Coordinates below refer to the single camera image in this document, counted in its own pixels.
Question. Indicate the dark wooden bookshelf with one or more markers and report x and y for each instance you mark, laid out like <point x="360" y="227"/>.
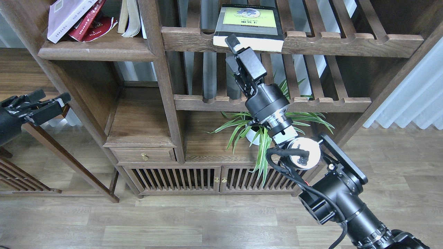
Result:
<point x="158" y="95"/>

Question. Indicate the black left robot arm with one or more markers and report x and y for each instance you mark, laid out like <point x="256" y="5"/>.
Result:
<point x="9" y="133"/>

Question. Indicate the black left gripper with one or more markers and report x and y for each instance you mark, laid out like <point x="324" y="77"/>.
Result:
<point x="17" y="110"/>

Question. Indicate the yellow and black book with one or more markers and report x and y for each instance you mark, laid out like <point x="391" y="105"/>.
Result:
<point x="254" y="26"/>

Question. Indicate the green spider plant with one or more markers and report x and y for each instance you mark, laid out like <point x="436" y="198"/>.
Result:
<point x="239" y="120"/>

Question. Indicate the upright cream books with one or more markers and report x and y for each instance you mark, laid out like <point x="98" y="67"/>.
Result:
<point x="130" y="22"/>

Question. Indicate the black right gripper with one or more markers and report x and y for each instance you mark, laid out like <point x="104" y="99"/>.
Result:
<point x="266" y="104"/>

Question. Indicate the white sheer curtain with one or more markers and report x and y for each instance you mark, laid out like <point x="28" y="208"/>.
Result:
<point x="418" y="98"/>

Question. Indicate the brass drawer knob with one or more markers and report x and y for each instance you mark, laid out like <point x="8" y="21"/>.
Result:
<point x="144" y="157"/>

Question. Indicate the white plant pot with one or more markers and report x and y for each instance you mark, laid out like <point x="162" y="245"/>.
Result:
<point x="250" y="136"/>

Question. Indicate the red paperback book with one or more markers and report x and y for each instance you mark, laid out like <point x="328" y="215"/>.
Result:
<point x="93" y="24"/>

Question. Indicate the white lavender book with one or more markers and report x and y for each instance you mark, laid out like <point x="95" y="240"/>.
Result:
<point x="63" y="14"/>

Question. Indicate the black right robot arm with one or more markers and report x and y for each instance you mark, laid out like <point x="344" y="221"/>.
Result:
<point x="330" y="181"/>

